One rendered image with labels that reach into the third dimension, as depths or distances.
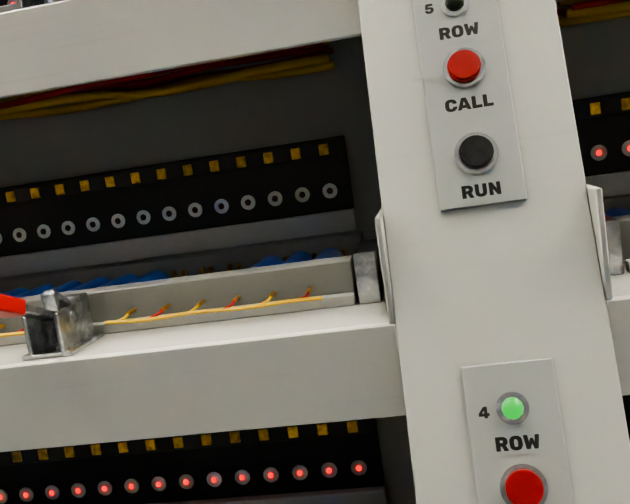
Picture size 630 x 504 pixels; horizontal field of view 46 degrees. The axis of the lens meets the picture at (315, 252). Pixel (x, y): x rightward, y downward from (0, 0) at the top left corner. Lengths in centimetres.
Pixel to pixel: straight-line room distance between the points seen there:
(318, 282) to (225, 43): 14
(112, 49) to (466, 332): 24
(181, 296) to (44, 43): 16
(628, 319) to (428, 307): 9
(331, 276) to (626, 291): 15
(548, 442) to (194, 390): 17
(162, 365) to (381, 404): 11
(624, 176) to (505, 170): 20
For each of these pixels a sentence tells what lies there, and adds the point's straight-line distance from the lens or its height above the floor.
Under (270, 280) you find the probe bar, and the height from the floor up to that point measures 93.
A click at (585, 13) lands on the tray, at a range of 54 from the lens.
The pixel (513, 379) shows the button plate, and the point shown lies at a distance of 34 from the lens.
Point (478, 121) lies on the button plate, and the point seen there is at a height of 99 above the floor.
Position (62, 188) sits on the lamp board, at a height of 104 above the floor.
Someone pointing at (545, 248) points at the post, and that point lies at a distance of 35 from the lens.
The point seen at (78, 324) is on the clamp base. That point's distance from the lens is 42.
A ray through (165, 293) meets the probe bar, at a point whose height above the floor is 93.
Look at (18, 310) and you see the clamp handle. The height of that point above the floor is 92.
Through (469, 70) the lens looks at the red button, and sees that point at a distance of 37.
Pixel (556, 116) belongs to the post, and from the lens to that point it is 37.
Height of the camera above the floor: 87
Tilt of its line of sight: 10 degrees up
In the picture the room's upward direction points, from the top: 6 degrees counter-clockwise
